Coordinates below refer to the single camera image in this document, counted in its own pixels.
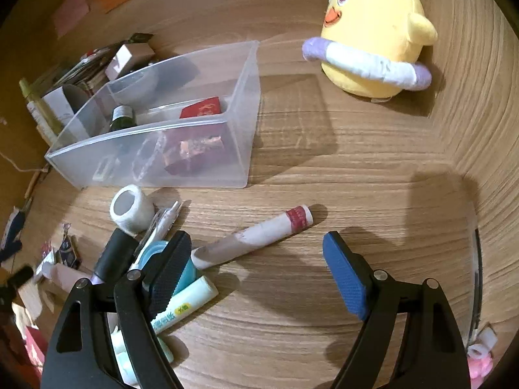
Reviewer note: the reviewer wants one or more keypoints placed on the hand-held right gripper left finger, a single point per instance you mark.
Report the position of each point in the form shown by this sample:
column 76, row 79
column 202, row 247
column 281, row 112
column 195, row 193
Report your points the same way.
column 170, row 275

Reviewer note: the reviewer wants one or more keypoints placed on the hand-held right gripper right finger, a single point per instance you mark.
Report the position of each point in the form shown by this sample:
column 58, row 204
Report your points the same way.
column 344, row 275

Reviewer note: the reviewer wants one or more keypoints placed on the blue round container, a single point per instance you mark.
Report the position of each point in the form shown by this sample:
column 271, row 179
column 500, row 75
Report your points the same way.
column 156, row 249

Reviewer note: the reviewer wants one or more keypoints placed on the mint green tube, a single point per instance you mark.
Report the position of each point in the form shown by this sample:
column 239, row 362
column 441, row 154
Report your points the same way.
column 119, row 352
column 194, row 295

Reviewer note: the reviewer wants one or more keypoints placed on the clear silver pen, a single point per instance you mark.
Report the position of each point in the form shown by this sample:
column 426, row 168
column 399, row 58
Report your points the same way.
column 162, row 223

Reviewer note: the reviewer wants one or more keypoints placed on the black capped bottle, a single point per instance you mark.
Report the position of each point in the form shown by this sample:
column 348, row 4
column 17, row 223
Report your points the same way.
column 115, row 251

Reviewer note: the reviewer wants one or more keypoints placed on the white tape roll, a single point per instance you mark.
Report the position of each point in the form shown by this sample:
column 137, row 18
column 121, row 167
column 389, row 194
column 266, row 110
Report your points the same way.
column 140, row 215

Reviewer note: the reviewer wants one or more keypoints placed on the white tube with red label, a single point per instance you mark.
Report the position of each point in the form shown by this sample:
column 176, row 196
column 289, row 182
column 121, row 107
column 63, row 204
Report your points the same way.
column 259, row 235

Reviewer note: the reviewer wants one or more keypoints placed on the clear plastic storage bin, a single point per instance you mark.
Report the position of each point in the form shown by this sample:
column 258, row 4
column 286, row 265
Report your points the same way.
column 239, row 129

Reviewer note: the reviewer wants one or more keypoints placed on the dark curved band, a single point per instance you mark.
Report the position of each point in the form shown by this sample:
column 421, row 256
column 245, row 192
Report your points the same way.
column 478, row 275

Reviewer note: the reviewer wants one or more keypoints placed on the pink fluffy object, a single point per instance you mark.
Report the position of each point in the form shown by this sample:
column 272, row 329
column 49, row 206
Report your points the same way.
column 480, row 364

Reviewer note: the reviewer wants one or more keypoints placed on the dark green spray bottle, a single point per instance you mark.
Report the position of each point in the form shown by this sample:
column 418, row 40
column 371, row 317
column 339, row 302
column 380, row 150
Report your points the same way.
column 121, row 115

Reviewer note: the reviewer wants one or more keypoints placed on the red box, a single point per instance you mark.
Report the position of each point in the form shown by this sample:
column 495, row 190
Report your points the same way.
column 200, row 108

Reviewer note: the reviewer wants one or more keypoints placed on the white folded paper card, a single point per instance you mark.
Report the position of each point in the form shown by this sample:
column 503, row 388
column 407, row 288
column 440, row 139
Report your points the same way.
column 56, row 103

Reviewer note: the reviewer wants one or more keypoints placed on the pale pink box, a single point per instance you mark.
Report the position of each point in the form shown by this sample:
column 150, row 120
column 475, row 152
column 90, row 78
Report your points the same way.
column 129, row 58

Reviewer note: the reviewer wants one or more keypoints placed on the yellow green bottle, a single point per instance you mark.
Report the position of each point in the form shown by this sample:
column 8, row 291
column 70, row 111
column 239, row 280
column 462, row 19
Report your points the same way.
column 34, row 101

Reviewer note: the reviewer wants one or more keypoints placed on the stack of books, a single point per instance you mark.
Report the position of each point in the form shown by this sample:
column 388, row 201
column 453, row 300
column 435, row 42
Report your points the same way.
column 81, row 71

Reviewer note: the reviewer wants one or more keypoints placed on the yellow chick plush toy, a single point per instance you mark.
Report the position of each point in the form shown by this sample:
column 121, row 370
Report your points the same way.
column 373, row 20

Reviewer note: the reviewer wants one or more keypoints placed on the pink paper note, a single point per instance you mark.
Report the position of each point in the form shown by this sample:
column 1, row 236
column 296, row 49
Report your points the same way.
column 71, row 12

